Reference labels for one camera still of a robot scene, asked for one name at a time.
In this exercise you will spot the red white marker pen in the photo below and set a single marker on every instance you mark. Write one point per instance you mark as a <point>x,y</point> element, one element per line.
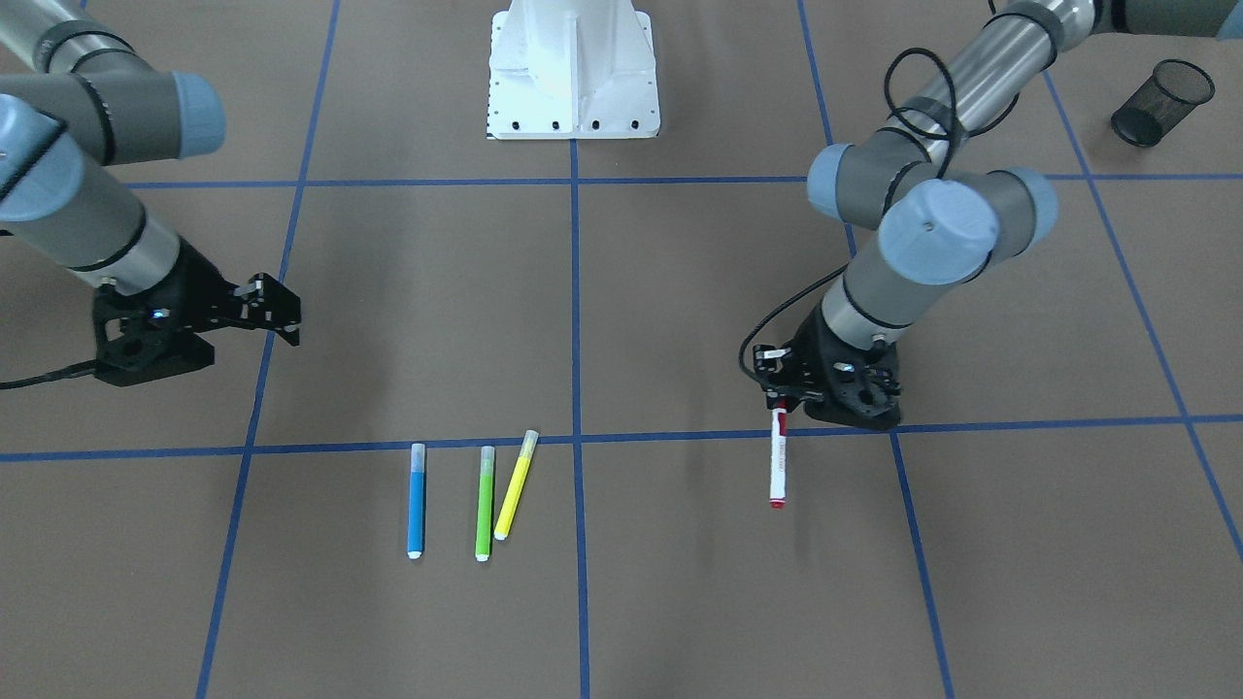
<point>777,490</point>

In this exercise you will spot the black mesh pen cup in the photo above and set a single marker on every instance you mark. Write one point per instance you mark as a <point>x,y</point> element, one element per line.
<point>1173,90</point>

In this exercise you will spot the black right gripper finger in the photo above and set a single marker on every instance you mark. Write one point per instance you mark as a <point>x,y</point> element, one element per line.
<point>264,303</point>

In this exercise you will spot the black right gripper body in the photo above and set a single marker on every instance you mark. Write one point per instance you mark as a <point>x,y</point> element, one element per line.
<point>201,282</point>

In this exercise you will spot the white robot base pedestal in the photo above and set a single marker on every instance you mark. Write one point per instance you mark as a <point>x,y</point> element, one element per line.
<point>572,70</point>

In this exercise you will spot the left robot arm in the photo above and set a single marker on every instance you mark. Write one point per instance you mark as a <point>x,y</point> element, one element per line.
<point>937,229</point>

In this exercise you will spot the blue marker pen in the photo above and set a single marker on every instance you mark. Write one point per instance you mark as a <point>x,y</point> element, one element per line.
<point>416,502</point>

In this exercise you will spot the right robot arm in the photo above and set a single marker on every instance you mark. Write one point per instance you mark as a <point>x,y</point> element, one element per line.
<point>91,103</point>

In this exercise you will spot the yellow marker pen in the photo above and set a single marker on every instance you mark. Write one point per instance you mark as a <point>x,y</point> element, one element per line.
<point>514,491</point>

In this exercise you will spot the green marker pen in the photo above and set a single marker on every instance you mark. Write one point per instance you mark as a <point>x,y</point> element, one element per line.
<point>484,505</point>

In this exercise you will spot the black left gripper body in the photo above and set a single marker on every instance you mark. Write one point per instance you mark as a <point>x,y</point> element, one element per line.
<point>814,351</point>

